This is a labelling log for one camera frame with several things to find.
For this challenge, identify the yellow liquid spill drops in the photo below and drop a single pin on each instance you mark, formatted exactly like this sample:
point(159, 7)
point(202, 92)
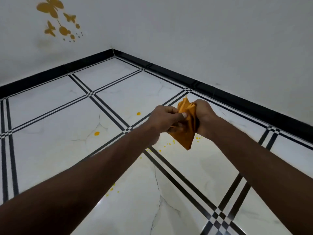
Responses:
point(96, 133)

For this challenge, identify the person's right forearm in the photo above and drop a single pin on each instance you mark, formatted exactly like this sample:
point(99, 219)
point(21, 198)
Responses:
point(269, 173)

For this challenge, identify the orange cleaning cloth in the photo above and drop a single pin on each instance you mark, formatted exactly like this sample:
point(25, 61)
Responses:
point(187, 137)

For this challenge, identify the person's right hand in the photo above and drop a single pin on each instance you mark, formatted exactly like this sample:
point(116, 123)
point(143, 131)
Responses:
point(206, 117)

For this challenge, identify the white tiled floor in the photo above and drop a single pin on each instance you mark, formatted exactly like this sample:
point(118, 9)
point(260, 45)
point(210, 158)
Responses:
point(49, 144)

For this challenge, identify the person's left hand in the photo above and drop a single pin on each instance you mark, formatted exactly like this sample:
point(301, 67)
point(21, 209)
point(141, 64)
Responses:
point(163, 119)

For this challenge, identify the person's left forearm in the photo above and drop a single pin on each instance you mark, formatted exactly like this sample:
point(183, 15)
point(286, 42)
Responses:
point(73, 183)

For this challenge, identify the golden butterfly wall decal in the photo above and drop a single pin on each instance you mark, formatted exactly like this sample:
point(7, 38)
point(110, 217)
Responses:
point(47, 7)

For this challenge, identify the black baseboard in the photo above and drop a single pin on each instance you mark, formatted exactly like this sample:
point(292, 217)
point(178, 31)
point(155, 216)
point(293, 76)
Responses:
point(220, 95)

